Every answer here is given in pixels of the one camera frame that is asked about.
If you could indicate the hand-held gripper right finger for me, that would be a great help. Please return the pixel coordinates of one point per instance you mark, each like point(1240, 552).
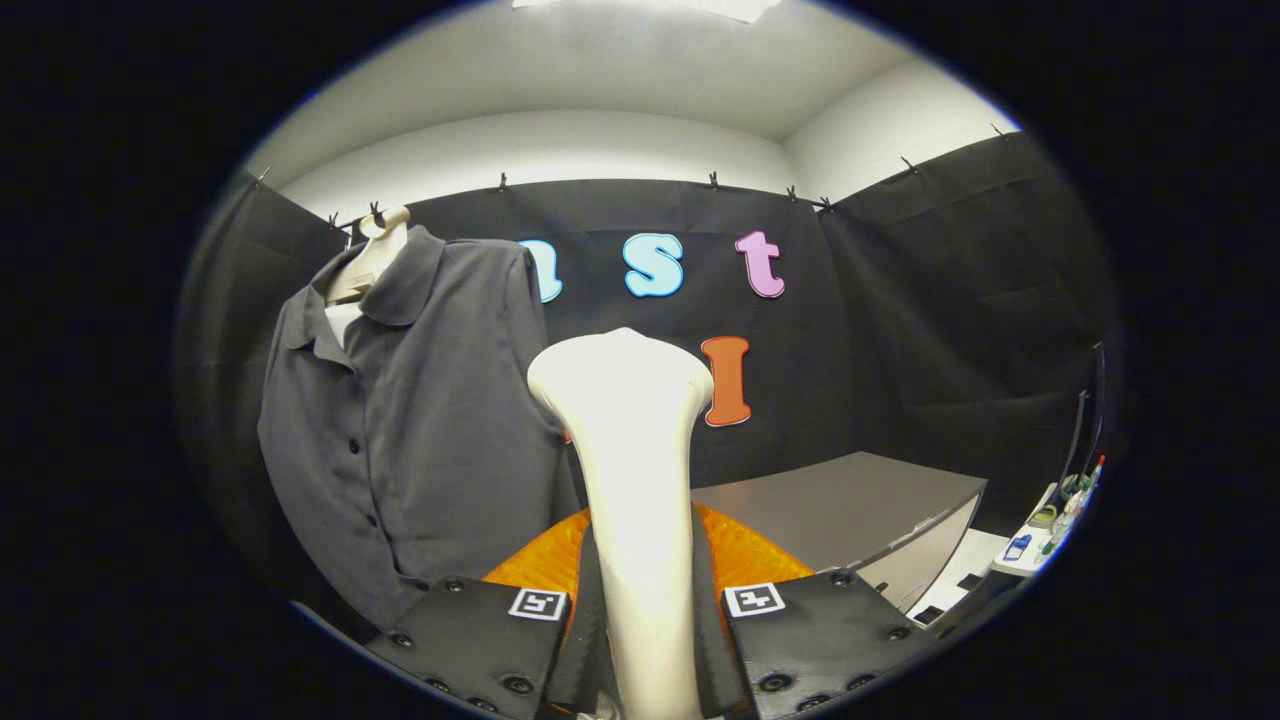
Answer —
point(708, 640)

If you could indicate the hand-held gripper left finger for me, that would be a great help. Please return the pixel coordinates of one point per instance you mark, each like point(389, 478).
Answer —
point(590, 640)

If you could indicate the white garment steamer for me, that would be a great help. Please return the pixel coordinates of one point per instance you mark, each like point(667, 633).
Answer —
point(630, 450)

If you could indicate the dark grey button shirt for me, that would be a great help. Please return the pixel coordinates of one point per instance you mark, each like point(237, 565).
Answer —
point(440, 420)

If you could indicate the beige clothes hanger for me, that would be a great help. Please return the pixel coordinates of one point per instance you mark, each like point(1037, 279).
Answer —
point(375, 260)

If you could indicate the grey cabinet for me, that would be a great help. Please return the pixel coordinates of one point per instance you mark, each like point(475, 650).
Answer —
point(850, 500)

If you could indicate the small blue object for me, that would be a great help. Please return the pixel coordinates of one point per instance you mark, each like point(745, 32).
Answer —
point(1017, 547)

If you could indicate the small green object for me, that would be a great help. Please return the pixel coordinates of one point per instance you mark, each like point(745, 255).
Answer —
point(1043, 516)

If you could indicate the black backdrop cloth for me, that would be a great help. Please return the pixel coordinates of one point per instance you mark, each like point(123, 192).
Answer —
point(900, 330)

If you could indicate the red-capped bottle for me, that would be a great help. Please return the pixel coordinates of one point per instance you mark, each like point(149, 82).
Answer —
point(1093, 475)

